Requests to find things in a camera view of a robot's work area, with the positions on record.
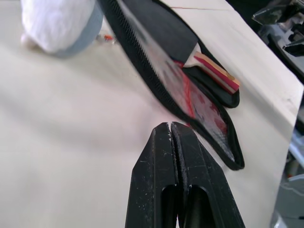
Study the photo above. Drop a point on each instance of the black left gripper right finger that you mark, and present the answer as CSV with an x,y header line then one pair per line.
x,y
202,171

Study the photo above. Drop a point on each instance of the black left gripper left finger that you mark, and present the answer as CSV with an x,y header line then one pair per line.
x,y
152,166

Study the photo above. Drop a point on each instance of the black red zippered paddle case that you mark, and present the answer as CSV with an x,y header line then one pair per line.
x,y
209,123

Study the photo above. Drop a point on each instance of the table tennis paddle black rubber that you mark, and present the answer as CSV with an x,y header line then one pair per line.
x,y
171,33

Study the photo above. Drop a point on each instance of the grey equipment beside table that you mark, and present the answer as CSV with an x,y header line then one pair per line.
x,y
293,180

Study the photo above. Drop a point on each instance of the small orange clear object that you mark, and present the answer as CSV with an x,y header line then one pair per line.
x,y
107,37

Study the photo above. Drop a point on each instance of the black equipment beside table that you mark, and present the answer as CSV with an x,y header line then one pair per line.
x,y
285,31

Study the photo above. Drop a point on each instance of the white plush toy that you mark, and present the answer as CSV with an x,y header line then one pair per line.
x,y
54,23

